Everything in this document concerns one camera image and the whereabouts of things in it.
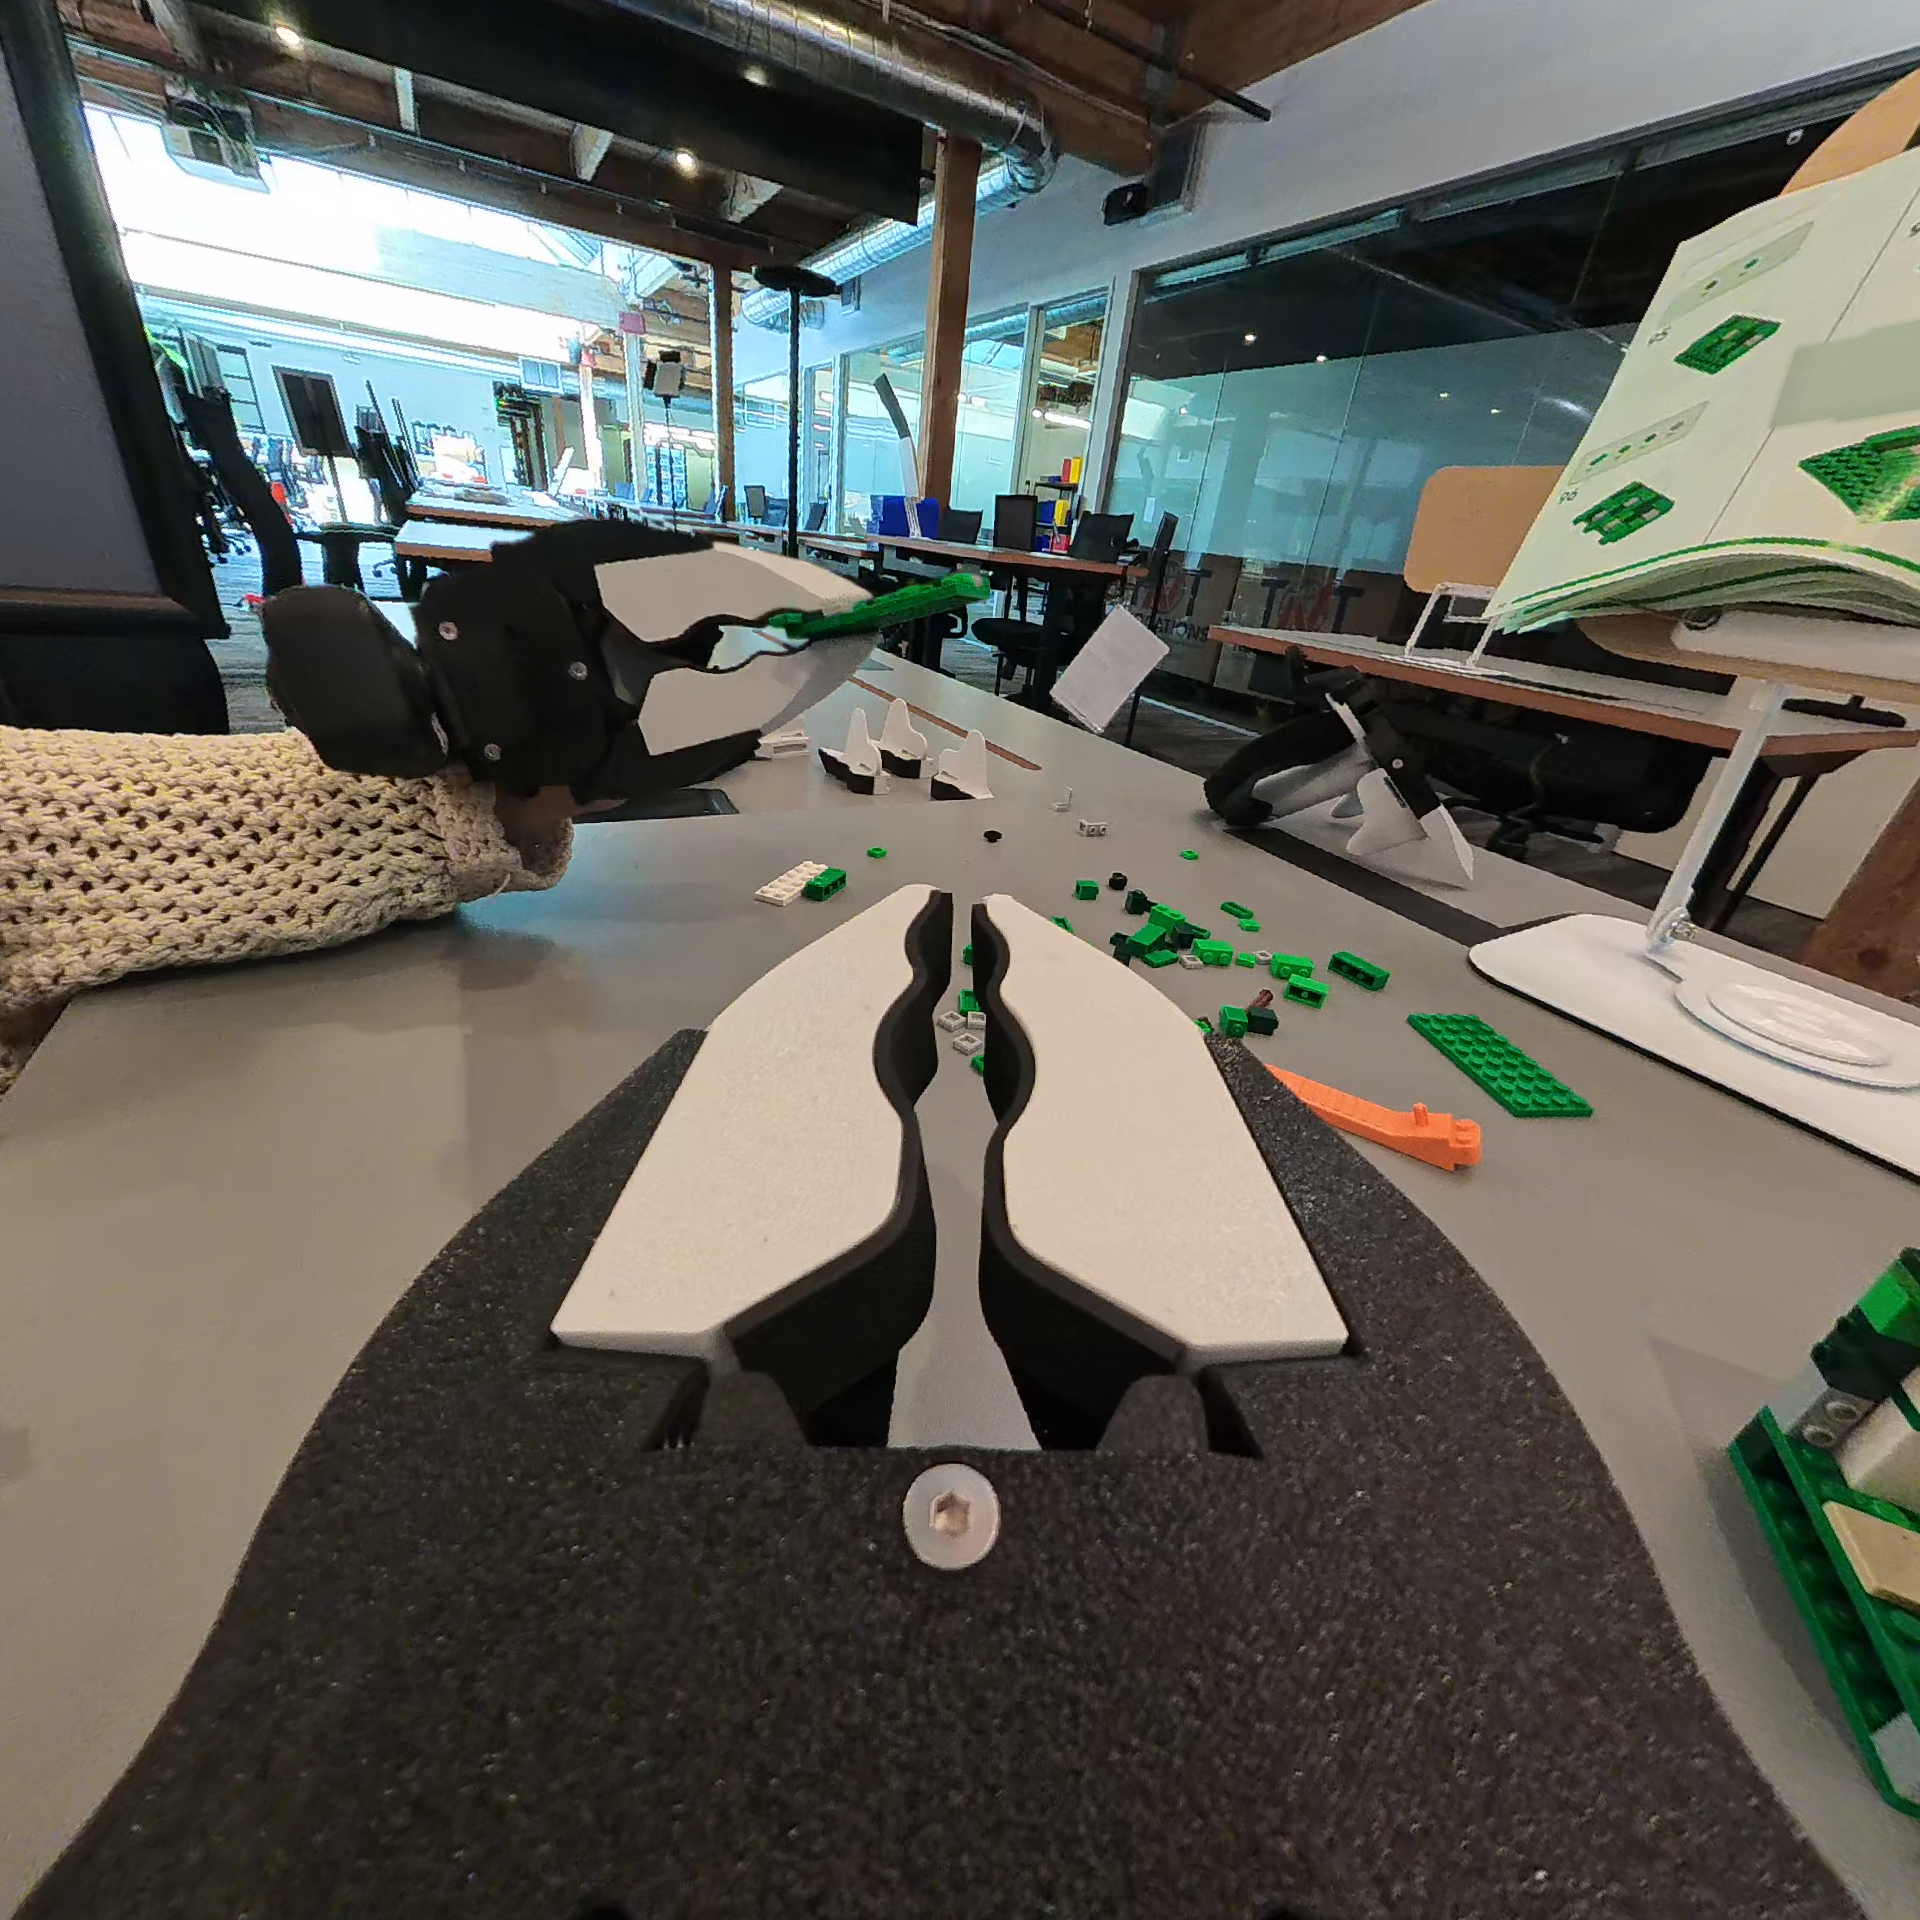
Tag metal air duct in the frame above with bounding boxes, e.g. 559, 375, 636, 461
660, 0, 1057, 202

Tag partial lego build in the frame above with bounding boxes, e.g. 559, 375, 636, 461
1728, 1248, 1920, 1801

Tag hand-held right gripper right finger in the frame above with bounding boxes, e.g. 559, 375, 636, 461
971, 894, 1352, 1445

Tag black office chair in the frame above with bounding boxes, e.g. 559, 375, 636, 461
1205, 680, 1443, 834

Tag white book stand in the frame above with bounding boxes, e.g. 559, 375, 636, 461
1409, 575, 1920, 1092

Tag black swivel chair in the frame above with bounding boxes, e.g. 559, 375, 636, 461
150, 335, 309, 601

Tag black ceiling-hung screen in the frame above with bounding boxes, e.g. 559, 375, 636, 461
293, 0, 923, 225

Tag white paper sheet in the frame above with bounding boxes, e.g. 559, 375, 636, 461
1049, 604, 1173, 735

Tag lego instruction booklet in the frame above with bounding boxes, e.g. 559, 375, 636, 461
1492, 133, 1920, 633

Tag green mosaic lego plate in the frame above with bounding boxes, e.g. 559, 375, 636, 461
760, 573, 992, 648

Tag orange brick separator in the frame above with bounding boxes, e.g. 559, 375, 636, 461
1263, 1062, 1484, 1175

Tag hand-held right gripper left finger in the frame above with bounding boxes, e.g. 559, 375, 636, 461
551, 882, 957, 1445

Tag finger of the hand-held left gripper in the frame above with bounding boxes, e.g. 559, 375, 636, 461
592, 538, 876, 639
638, 625, 868, 758

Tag wooden support post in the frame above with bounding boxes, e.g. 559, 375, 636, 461
918, 133, 985, 511

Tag long green lego plate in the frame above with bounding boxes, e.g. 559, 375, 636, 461
1408, 1009, 1596, 1120

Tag lego pieces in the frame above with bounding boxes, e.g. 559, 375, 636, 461
865, 816, 1392, 1081

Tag person's left hand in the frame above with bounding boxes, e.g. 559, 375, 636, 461
495, 784, 579, 888

